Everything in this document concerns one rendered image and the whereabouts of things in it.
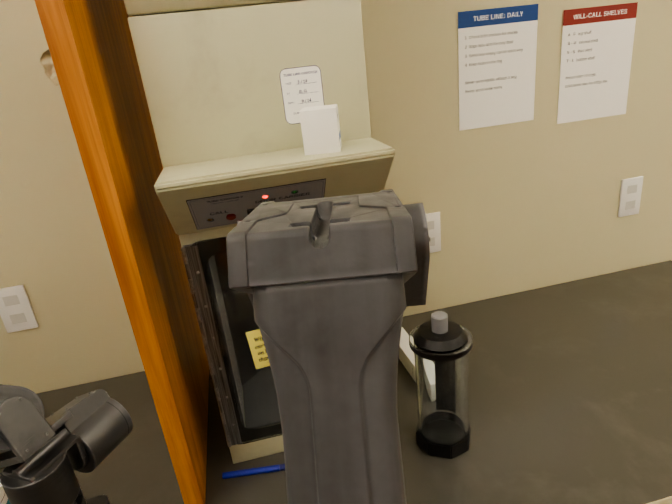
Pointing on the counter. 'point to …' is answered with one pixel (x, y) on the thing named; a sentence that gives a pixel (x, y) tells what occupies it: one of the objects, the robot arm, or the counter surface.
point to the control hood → (273, 176)
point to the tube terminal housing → (246, 89)
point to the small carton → (320, 129)
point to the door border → (212, 342)
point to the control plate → (211, 208)
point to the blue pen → (253, 471)
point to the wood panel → (134, 217)
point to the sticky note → (257, 349)
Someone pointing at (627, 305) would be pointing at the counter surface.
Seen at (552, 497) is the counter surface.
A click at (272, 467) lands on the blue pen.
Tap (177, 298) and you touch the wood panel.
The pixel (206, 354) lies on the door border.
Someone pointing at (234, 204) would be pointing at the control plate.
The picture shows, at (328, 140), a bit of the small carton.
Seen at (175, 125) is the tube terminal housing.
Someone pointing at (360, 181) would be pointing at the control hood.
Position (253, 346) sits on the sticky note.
